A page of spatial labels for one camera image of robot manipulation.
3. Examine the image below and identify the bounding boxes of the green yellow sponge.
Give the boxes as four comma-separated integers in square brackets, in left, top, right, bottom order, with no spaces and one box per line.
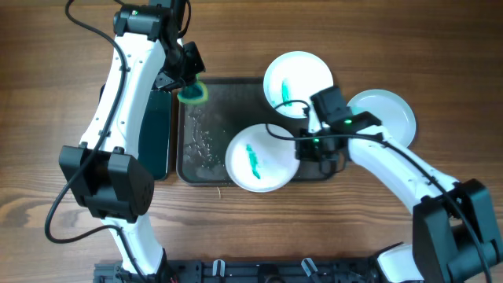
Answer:
[177,81,209,105]

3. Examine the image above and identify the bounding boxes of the white plate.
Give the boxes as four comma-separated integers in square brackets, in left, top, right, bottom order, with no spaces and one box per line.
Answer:
[347,89,417,147]
[225,123,300,193]
[263,51,334,108]

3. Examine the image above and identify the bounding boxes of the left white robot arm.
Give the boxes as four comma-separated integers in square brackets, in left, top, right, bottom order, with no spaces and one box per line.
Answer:
[59,1,205,282]

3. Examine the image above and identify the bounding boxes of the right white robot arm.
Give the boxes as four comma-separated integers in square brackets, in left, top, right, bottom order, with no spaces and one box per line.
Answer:
[297,86,502,282]

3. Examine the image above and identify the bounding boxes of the large dark plastic tray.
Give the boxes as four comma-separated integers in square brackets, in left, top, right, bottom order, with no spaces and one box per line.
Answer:
[177,78,333,186]

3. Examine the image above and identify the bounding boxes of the small black water container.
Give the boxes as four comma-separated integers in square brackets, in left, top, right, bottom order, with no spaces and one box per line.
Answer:
[97,84,174,182]

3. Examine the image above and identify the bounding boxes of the right black cable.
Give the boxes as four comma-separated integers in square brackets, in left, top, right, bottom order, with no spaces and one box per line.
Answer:
[265,98,494,283]

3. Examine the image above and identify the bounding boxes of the black cable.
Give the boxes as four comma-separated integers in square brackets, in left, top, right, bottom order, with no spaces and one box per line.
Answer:
[265,98,494,283]
[43,0,149,282]

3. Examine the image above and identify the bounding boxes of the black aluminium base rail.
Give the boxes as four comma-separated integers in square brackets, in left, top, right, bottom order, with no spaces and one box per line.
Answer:
[94,258,384,283]

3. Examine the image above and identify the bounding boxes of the left black cable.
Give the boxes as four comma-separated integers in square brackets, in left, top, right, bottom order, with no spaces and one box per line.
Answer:
[43,0,149,282]

